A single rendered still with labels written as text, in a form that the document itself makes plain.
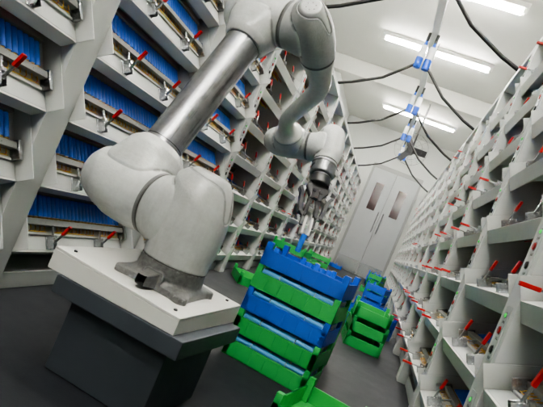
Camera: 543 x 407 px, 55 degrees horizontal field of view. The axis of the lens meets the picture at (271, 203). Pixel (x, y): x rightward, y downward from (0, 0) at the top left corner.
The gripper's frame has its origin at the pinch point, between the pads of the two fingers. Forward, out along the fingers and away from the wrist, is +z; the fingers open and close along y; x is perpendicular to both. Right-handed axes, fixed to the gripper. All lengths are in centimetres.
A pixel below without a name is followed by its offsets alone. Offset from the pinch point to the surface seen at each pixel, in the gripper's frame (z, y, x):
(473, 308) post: 8, -59, 10
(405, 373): 18, -83, -67
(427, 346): 4, -87, -59
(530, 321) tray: 35, -27, 75
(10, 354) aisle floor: 67, 61, 29
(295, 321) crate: 30.3, -6.6, -3.8
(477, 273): -2, -57, 14
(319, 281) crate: 17.2, -8.4, 3.4
